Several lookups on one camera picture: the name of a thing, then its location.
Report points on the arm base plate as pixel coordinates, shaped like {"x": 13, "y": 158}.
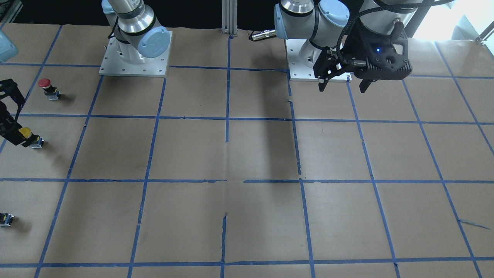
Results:
{"x": 124, "y": 60}
{"x": 301, "y": 56}

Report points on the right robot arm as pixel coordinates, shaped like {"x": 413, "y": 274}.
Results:
{"x": 138, "y": 47}

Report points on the yellow push button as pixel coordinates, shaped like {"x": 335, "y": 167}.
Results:
{"x": 31, "y": 140}

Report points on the green push button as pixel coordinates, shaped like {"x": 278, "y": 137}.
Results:
{"x": 6, "y": 219}

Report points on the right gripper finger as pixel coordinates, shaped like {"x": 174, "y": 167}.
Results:
{"x": 9, "y": 128}
{"x": 9, "y": 88}

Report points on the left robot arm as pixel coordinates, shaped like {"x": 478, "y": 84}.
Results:
{"x": 328, "y": 22}

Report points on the aluminium frame post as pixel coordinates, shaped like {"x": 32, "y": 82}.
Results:
{"x": 229, "y": 10}

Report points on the red push button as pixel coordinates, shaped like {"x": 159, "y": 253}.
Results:
{"x": 51, "y": 92}

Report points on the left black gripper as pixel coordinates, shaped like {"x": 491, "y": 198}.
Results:
{"x": 357, "y": 45}

